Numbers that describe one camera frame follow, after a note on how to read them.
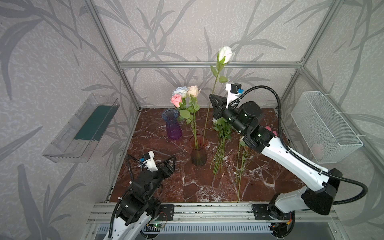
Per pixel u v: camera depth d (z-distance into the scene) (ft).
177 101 2.15
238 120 1.69
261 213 2.41
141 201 1.78
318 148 2.41
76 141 2.10
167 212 2.40
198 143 2.65
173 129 3.51
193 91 2.32
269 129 3.45
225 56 1.60
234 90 1.67
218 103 1.83
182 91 2.24
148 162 2.07
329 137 2.03
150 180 1.71
